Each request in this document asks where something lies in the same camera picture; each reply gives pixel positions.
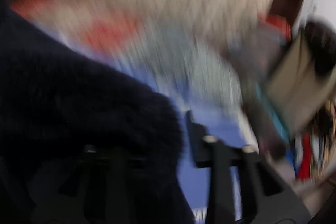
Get dark navy fleece garment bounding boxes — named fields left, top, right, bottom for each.
left=1, top=7, right=194, bottom=223

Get dark bag on box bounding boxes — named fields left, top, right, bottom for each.
left=304, top=20, right=335, bottom=78

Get hanging colourful clothes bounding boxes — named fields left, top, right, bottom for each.
left=286, top=101, right=335, bottom=181

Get blue printed bed sheet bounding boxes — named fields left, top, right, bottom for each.
left=40, top=21, right=257, bottom=223

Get beige fabric storage box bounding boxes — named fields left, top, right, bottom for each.
left=265, top=34, right=335, bottom=136

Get red patchwork quilt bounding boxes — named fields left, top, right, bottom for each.
left=10, top=0, right=145, bottom=56

